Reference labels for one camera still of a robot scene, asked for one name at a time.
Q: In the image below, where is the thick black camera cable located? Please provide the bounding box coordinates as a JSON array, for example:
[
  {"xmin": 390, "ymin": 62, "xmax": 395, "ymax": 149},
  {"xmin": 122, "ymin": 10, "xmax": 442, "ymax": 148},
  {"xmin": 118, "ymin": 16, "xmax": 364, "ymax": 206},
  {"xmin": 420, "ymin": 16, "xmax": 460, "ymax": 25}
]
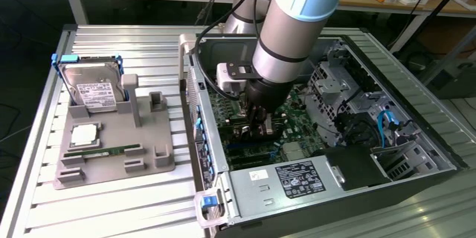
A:
[{"xmin": 195, "ymin": 0, "xmax": 262, "ymax": 100}]

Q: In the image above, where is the low-profile graphics card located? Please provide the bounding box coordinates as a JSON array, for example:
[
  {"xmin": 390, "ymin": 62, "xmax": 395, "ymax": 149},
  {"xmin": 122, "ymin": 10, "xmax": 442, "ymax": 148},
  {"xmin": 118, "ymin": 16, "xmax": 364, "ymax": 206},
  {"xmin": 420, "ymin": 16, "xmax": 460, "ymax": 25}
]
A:
[{"xmin": 218, "ymin": 122, "xmax": 280, "ymax": 143}]

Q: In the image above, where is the green motherboard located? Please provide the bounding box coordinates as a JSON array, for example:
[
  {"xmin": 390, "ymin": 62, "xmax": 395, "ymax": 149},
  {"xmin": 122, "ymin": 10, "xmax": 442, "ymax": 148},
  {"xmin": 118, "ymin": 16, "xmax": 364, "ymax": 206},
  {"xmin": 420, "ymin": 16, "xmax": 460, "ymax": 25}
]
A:
[{"xmin": 208, "ymin": 81, "xmax": 328, "ymax": 171}]

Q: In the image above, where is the thin hanging black cable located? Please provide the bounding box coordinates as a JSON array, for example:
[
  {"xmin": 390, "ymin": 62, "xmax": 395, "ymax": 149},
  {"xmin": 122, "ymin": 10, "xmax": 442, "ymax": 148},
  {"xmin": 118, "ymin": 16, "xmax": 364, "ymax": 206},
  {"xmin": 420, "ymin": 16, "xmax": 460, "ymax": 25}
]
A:
[{"xmin": 195, "ymin": 0, "xmax": 220, "ymax": 26}]

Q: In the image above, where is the blue expansion slot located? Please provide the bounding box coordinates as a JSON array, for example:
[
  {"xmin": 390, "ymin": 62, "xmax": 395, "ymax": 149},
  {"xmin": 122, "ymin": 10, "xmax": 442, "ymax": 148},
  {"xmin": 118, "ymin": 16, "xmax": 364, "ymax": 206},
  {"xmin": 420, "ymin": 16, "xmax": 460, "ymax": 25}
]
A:
[{"xmin": 227, "ymin": 142, "xmax": 262, "ymax": 150}]

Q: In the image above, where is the silver CPU chip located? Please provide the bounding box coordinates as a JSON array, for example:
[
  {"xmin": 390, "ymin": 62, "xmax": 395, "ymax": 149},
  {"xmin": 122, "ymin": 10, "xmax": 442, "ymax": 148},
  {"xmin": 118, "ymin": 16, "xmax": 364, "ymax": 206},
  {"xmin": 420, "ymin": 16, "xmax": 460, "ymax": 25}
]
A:
[{"xmin": 71, "ymin": 124, "xmax": 100, "ymax": 145}]

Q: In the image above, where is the silver chipset heat sink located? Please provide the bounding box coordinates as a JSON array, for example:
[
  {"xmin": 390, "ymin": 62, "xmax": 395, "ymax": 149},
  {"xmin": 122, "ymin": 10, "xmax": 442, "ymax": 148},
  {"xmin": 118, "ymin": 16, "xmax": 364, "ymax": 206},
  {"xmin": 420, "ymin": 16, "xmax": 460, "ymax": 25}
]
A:
[{"xmin": 286, "ymin": 143, "xmax": 308, "ymax": 161}]

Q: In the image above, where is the black wire bundle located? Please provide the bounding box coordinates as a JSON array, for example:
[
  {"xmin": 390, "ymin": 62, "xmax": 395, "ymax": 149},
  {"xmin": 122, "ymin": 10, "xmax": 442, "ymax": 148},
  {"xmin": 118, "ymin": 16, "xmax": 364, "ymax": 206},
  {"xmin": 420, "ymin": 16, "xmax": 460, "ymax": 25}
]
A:
[{"xmin": 330, "ymin": 106, "xmax": 383, "ymax": 149}]

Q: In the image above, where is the black expansion slot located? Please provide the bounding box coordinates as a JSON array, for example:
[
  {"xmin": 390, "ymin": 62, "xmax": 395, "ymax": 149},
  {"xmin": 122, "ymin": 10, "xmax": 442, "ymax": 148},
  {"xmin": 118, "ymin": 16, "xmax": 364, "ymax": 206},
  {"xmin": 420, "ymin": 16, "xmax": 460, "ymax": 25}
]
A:
[{"xmin": 230, "ymin": 156, "xmax": 275, "ymax": 168}]

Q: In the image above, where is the hard disk in blue carrier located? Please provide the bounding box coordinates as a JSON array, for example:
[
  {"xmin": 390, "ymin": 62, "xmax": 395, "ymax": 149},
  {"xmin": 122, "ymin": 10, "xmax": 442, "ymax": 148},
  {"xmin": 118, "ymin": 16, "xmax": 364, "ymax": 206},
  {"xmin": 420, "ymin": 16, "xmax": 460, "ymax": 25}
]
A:
[{"xmin": 51, "ymin": 52, "xmax": 126, "ymax": 113}]

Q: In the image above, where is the green RAM stick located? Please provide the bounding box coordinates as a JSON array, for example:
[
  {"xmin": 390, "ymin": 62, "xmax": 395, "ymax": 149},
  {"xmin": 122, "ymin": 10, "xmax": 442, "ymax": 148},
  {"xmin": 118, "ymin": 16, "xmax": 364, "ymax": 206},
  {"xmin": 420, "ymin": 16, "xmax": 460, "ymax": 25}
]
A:
[{"xmin": 66, "ymin": 145, "xmax": 143, "ymax": 158}]

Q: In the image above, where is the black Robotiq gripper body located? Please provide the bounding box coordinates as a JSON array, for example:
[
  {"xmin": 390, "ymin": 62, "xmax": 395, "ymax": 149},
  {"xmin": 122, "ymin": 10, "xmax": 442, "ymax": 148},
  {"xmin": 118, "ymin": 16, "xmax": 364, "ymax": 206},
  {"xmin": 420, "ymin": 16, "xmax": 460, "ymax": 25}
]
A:
[{"xmin": 244, "ymin": 77, "xmax": 298, "ymax": 110}]

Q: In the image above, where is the blue SATA wire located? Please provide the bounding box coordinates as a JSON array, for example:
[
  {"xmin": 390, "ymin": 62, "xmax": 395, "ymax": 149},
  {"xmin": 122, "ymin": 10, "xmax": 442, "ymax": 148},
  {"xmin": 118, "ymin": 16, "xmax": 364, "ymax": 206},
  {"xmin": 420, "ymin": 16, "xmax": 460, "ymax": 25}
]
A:
[{"xmin": 376, "ymin": 109, "xmax": 402, "ymax": 148}]

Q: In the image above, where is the silver metal drive cage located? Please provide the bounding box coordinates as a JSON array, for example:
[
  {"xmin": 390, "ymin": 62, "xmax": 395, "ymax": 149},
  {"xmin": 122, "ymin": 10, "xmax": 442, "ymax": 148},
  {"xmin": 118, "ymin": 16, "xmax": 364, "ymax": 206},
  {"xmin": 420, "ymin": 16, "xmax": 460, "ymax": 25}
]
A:
[{"xmin": 306, "ymin": 61, "xmax": 372, "ymax": 116}]

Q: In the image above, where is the black plastic fan shroud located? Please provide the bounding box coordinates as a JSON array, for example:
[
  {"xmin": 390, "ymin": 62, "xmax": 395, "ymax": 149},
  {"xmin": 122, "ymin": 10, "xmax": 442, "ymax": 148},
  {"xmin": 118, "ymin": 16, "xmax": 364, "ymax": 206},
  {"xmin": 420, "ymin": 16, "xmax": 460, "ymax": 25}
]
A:
[{"xmin": 311, "ymin": 146, "xmax": 392, "ymax": 191}]

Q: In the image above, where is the grey plastic parts rack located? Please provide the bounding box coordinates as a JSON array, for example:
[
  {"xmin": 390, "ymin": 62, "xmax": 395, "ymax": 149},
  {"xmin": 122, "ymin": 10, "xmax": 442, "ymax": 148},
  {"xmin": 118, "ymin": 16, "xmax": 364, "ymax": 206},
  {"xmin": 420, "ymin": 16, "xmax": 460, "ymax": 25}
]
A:
[{"xmin": 54, "ymin": 73, "xmax": 176, "ymax": 191}]

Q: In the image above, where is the grey power supply unit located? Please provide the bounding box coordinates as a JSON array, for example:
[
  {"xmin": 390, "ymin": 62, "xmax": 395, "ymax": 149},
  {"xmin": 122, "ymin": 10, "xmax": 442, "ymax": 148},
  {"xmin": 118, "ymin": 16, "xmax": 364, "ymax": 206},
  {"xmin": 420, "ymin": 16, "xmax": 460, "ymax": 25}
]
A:
[{"xmin": 219, "ymin": 157, "xmax": 346, "ymax": 219}]

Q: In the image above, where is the black equipment box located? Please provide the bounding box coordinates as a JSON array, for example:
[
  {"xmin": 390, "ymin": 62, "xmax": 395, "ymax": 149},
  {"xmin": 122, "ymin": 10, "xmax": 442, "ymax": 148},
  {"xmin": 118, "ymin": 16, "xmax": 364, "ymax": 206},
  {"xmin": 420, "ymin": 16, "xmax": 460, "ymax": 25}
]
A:
[{"xmin": 427, "ymin": 61, "xmax": 476, "ymax": 101}]

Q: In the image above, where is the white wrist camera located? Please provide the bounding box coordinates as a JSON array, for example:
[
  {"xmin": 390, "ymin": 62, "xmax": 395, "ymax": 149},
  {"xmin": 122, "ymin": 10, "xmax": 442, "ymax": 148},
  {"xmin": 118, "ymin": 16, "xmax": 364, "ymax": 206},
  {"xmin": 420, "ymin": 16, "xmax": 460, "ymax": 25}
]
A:
[{"xmin": 215, "ymin": 62, "xmax": 248, "ymax": 94}]

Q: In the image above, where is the black open PC case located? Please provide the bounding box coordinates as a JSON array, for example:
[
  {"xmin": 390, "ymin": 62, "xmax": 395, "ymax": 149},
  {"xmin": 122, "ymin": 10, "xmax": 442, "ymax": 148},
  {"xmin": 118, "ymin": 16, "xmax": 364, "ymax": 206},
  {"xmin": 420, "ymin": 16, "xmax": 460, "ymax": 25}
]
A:
[{"xmin": 178, "ymin": 33, "xmax": 468, "ymax": 238}]

